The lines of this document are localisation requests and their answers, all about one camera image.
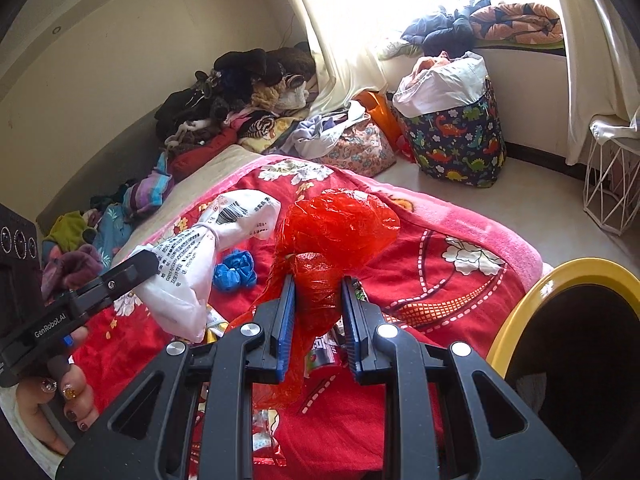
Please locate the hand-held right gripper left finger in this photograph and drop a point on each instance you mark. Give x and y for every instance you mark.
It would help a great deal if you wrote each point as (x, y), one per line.
(286, 330)

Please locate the red plastic bag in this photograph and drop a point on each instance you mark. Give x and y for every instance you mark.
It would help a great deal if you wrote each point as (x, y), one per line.
(340, 230)

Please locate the green cloth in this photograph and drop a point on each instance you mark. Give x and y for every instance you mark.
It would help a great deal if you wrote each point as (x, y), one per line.
(67, 227)

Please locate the red floral blanket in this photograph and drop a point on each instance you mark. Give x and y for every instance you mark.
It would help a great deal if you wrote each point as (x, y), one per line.
(450, 285)

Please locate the dinosaur print laundry basket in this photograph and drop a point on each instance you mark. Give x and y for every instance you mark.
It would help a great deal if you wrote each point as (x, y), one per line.
(455, 145)

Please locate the white cloth in basket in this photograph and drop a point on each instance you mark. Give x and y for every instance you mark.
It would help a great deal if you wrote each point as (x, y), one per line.
(440, 85)

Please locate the floral fabric bag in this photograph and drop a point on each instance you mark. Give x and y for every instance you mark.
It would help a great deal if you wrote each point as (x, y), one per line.
(357, 152)

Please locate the lavender and white cloth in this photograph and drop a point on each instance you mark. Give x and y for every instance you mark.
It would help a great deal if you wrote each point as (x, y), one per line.
(315, 135)

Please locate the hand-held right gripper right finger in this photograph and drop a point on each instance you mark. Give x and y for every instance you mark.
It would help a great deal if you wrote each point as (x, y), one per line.
(352, 335)

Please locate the blue crumpled plastic glove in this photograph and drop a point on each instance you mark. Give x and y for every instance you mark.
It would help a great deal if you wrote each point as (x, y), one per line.
(234, 272)

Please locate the cream curtain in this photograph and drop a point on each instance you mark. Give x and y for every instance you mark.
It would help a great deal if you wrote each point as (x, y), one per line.
(345, 50)
(595, 60)

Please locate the teal floral cloth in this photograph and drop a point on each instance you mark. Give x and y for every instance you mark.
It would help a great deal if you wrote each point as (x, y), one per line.
(115, 230)

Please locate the person's left hand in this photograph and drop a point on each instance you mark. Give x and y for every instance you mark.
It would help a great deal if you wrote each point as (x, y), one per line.
(45, 410)

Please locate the dark puffer jacket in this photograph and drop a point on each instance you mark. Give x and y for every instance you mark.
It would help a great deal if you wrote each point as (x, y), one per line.
(440, 30)

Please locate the red label snack wrapper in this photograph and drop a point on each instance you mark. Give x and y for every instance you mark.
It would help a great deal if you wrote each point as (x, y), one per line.
(322, 355)

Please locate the red cloth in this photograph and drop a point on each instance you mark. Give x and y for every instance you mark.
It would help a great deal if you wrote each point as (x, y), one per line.
(200, 155)

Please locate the pile of dark clothes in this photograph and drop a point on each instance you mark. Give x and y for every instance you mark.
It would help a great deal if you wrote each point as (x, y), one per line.
(235, 90)

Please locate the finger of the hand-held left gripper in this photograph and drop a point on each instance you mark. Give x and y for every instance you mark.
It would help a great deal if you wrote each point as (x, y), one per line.
(125, 272)

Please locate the orange plastic bag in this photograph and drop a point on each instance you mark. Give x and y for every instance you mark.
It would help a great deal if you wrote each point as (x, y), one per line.
(382, 110)

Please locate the yellow trash bin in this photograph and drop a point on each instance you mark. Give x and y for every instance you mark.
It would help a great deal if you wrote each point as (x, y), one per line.
(510, 325)

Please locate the orange patterned quilt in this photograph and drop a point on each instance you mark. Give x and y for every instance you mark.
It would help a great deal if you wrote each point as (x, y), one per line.
(520, 22)

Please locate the purple striped cloth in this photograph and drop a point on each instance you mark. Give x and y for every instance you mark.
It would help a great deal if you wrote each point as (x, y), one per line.
(147, 190)

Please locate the white printed plastic bag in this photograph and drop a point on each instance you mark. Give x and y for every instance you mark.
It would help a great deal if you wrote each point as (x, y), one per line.
(190, 270)

